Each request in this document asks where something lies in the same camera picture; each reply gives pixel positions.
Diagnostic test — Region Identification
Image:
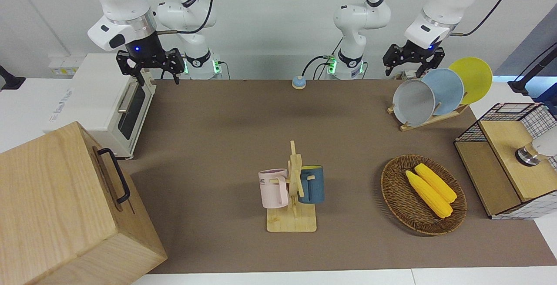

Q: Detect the white wall socket strip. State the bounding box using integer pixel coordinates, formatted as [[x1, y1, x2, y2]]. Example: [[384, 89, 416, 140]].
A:
[[49, 57, 74, 77]]

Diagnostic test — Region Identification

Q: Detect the wire grid shelf box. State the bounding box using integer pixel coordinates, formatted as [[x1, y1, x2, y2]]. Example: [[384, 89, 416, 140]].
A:
[[453, 102, 557, 220]]

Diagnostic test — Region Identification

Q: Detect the low wooden plate rack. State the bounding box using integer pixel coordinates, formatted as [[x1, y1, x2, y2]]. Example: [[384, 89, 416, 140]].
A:
[[387, 102, 470, 132]]

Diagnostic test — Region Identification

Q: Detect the pink mug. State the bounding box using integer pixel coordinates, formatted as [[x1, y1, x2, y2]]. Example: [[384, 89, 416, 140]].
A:
[[258, 168, 290, 209]]

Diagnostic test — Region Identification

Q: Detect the dark blue mug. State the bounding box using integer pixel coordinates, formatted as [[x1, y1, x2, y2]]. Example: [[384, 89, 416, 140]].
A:
[[298, 165, 325, 204]]

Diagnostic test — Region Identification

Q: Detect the wooden mug tree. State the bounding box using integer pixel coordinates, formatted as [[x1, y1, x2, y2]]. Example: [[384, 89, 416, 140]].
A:
[[266, 141, 317, 233]]

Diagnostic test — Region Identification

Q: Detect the large wooden box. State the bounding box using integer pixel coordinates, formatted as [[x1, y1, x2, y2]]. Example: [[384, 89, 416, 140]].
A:
[[0, 121, 168, 285]]

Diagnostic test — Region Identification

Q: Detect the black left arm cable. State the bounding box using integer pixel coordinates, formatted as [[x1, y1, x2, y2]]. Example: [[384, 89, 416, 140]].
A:
[[450, 0, 510, 37]]

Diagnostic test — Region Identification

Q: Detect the black base cable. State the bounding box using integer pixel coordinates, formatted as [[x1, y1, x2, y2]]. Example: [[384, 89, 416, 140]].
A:
[[302, 37, 344, 80]]

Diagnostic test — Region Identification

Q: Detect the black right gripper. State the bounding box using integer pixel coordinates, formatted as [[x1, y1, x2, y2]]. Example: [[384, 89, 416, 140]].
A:
[[116, 33, 186, 86]]

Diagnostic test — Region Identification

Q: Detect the black box handle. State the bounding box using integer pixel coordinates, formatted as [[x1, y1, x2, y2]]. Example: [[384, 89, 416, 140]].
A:
[[97, 148, 131, 204]]

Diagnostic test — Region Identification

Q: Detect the yellow corn cob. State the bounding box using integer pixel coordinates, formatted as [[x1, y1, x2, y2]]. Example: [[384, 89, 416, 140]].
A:
[[406, 170, 453, 219], [414, 163, 457, 203]]

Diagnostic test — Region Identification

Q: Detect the brown wicker basket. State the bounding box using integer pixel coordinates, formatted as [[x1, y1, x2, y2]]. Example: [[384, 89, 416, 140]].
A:
[[381, 154, 467, 236]]

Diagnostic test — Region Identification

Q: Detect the brown table mat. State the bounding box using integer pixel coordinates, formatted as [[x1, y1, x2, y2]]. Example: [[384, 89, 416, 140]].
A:
[[117, 80, 557, 274]]

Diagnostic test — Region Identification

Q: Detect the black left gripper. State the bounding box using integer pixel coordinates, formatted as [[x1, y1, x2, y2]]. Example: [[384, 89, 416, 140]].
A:
[[383, 41, 445, 79]]

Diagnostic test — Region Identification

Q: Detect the yellow plate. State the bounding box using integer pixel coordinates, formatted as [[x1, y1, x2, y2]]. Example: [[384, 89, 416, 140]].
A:
[[448, 57, 493, 105]]

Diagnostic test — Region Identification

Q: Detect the white toaster oven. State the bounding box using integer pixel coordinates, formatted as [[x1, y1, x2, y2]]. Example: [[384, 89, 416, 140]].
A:
[[44, 54, 156, 159]]

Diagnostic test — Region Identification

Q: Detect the light blue plate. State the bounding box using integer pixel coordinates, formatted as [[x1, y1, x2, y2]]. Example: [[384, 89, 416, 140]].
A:
[[421, 68, 465, 116]]

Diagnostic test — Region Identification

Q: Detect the black camera stand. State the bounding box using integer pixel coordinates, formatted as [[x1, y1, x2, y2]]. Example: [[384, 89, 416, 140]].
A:
[[507, 44, 557, 96], [0, 65, 26, 91]]

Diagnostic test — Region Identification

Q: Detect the gray plate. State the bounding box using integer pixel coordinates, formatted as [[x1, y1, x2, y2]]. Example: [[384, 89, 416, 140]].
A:
[[393, 80, 436, 127]]

